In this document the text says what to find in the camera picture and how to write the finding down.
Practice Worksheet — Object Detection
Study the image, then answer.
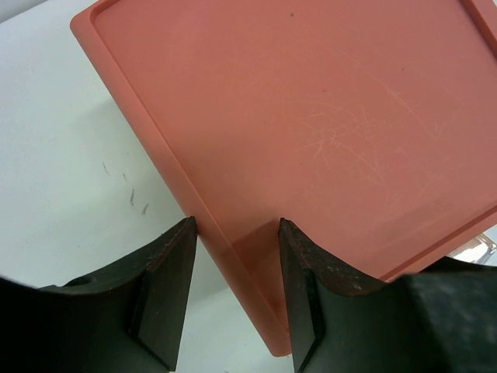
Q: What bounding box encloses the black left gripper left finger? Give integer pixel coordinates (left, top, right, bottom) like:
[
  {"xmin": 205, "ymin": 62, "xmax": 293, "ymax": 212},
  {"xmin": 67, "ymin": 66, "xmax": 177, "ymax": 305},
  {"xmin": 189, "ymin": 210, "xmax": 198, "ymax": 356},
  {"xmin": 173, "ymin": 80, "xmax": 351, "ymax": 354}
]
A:
[{"xmin": 1, "ymin": 217, "xmax": 196, "ymax": 372}]

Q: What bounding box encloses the orange drawer organizer box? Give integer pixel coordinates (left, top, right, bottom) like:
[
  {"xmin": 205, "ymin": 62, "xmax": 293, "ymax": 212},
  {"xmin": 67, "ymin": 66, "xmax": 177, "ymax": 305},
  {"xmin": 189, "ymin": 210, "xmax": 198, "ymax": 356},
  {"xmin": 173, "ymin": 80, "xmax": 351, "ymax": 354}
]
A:
[{"xmin": 71, "ymin": 1, "xmax": 496, "ymax": 357}]

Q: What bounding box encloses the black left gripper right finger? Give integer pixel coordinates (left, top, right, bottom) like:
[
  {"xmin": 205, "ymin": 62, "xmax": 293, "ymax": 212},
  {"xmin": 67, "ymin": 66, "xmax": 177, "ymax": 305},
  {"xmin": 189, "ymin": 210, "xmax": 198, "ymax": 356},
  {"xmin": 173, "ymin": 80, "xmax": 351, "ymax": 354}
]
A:
[{"xmin": 279, "ymin": 219, "xmax": 496, "ymax": 372}]

